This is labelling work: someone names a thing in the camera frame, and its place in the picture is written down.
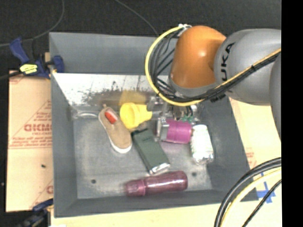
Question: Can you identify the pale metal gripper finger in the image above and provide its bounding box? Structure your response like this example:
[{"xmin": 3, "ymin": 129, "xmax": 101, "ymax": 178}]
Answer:
[
  {"xmin": 147, "ymin": 96, "xmax": 166, "ymax": 114},
  {"xmin": 155, "ymin": 117, "xmax": 170, "ymax": 141}
]

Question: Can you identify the magenta ribbed cup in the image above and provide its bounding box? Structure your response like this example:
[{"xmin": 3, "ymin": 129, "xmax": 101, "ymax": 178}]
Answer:
[{"xmin": 160, "ymin": 118, "xmax": 193, "ymax": 144}]

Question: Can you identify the brown cardboard board, red print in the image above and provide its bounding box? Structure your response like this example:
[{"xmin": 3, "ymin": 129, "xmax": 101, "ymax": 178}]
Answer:
[{"xmin": 6, "ymin": 70, "xmax": 282, "ymax": 213}]

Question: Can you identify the dark green flat block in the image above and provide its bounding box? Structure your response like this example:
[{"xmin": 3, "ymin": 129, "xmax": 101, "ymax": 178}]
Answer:
[{"xmin": 131, "ymin": 128, "xmax": 171, "ymax": 175}]

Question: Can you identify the yellow plastic cup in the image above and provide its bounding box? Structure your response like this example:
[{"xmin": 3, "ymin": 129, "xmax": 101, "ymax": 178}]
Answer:
[{"xmin": 119, "ymin": 102, "xmax": 153, "ymax": 130}]

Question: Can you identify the grey metal bin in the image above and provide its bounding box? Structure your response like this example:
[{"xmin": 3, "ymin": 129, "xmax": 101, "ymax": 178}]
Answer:
[{"xmin": 48, "ymin": 32, "xmax": 259, "ymax": 217}]

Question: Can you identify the purple plastic bottle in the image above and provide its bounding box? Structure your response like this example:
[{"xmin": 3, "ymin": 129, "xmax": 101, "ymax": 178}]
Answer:
[{"xmin": 124, "ymin": 170, "xmax": 189, "ymax": 197}]

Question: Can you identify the tan shoe with red insole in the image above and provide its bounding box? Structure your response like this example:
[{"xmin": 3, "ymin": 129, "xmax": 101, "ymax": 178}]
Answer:
[{"xmin": 98, "ymin": 104, "xmax": 133, "ymax": 154}]

